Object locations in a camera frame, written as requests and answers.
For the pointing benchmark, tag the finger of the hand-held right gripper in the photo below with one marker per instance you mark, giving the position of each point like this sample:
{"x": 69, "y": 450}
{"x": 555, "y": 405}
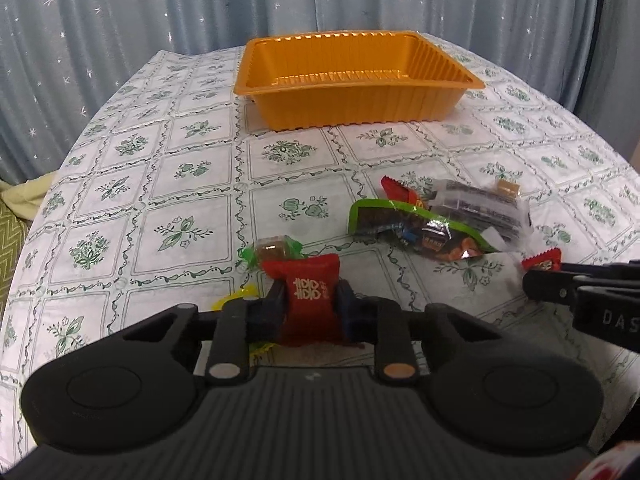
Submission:
{"x": 547, "y": 286}

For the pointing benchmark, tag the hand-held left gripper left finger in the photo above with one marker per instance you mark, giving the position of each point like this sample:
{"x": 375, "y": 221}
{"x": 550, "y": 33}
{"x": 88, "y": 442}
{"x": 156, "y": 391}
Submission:
{"x": 267, "y": 320}

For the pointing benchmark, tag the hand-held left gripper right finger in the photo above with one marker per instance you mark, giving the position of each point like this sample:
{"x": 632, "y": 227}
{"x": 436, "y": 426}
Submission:
{"x": 345, "y": 316}

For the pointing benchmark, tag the small red zigzag-edged packet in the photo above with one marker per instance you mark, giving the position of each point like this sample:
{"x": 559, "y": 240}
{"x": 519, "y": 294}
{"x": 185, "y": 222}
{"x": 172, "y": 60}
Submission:
{"x": 542, "y": 261}
{"x": 397, "y": 190}

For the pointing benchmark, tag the yellow-green candy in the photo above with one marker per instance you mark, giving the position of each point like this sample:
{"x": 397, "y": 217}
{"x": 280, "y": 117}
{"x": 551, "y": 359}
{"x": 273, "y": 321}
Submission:
{"x": 232, "y": 299}

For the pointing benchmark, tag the red pillow snack packet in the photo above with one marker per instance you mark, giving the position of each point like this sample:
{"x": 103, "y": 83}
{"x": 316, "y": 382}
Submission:
{"x": 305, "y": 290}

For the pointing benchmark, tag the brown cake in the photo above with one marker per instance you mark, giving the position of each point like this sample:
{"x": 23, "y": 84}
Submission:
{"x": 509, "y": 189}

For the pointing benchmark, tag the orange plastic tray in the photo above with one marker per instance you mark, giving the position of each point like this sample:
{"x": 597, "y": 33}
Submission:
{"x": 350, "y": 105}

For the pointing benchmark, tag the green-ended wrapped brown candy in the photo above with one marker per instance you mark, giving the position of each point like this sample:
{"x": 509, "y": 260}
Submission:
{"x": 272, "y": 250}

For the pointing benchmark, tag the green-edged snack packet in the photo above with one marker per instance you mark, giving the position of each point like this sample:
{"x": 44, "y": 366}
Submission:
{"x": 380, "y": 215}

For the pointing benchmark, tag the clear packet with black print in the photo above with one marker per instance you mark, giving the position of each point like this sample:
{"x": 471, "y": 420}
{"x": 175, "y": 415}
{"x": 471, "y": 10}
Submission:
{"x": 470, "y": 205}

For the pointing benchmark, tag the red white cloth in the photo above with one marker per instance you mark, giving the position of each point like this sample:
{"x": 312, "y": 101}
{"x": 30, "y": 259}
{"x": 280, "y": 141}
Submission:
{"x": 617, "y": 467}

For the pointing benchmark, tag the green chevron cushion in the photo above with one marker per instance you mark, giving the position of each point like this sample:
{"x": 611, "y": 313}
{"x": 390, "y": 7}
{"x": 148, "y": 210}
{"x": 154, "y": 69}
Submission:
{"x": 10, "y": 250}

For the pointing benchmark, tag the green zigzag cushion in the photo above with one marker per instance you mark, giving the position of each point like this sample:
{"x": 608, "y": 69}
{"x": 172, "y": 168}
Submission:
{"x": 25, "y": 195}

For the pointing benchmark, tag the blue-grey star curtain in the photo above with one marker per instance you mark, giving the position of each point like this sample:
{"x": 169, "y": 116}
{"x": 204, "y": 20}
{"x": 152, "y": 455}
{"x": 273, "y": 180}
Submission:
{"x": 150, "y": 10}

